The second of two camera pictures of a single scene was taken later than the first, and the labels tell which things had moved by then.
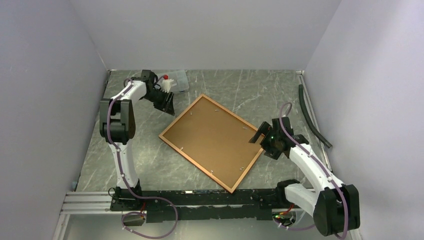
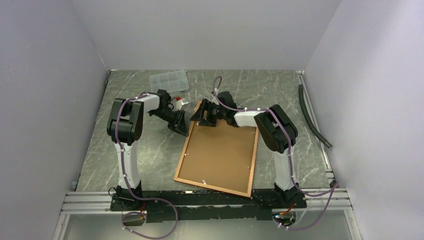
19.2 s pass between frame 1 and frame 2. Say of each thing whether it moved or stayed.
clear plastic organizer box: stayed
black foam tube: stayed
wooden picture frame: moved
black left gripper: moved
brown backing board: moved
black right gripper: moved
